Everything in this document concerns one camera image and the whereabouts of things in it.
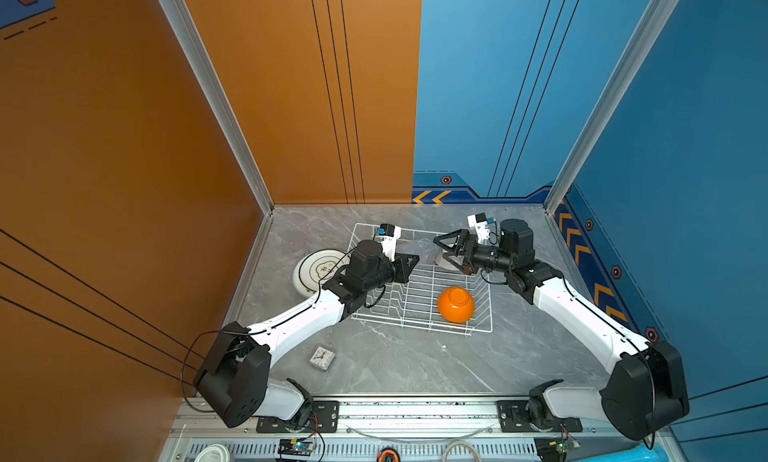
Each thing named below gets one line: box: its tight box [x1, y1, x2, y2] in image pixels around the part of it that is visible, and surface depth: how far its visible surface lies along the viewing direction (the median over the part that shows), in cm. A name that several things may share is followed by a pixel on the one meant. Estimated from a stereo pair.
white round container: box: [194, 444, 230, 462], surface depth 65 cm
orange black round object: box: [376, 447, 401, 462], surface depth 67 cm
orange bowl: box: [438, 286, 475, 323], surface depth 89 cm
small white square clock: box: [309, 346, 335, 371], surface depth 83 cm
